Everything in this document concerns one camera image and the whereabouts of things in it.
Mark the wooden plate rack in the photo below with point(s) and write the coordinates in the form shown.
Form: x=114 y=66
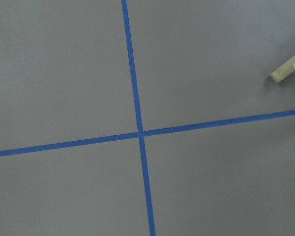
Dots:
x=284 y=70

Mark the brown paper table cover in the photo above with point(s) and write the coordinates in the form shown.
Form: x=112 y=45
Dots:
x=146 y=118

